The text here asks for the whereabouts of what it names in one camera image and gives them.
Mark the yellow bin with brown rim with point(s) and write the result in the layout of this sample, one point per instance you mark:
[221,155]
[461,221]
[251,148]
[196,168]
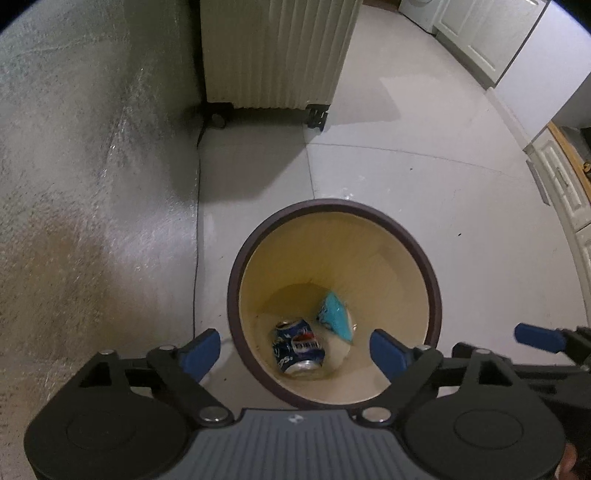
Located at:
[332,249]

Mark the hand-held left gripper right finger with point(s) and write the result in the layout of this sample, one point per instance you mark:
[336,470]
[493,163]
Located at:
[385,353]

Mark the light blue plastic packet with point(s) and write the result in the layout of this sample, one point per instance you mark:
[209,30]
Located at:
[334,316]

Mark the cream ribbed suitcase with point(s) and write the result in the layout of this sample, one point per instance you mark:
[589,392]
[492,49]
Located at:
[272,55]

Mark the white kitchen base cabinets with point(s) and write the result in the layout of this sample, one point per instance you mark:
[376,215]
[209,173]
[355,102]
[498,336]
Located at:
[480,37]

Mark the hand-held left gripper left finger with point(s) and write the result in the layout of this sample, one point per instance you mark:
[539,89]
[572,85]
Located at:
[201,354]

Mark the crushed blue drink can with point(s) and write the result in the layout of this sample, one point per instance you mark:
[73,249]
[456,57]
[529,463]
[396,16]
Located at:
[298,347]

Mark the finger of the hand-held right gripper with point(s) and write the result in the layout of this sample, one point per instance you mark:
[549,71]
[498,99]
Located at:
[554,379]
[540,338]

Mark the grey metal floor strip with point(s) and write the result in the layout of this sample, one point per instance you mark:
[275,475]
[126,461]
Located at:
[538,182]

